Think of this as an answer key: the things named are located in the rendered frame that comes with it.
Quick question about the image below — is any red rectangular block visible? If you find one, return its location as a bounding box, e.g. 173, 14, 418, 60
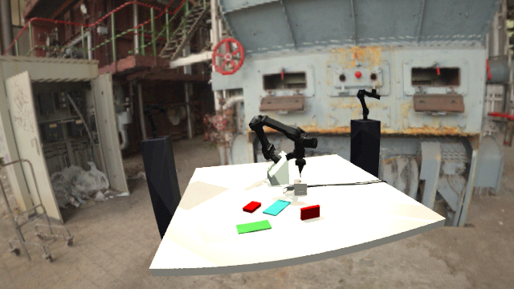
300, 205, 320, 221
243, 201, 262, 213

